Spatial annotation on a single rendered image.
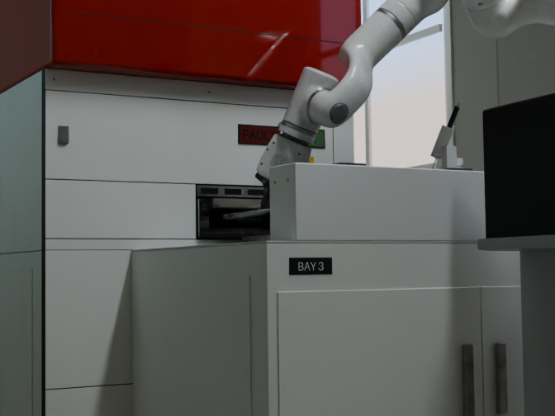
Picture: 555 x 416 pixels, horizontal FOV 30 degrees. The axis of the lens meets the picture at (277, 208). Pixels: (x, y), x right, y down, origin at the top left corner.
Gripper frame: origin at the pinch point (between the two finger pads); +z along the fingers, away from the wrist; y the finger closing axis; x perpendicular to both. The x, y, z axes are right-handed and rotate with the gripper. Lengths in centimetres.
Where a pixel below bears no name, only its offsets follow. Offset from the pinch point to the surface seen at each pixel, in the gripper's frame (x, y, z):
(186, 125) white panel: 1.2, -27.2, -8.3
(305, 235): -41.9, 26.0, -1.9
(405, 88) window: 275, -67, -50
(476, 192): -11, 45, -20
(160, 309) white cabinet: -20.4, -5.2, 28.1
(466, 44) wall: 248, -40, -77
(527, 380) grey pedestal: -24, 69, 7
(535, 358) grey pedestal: -26, 69, 3
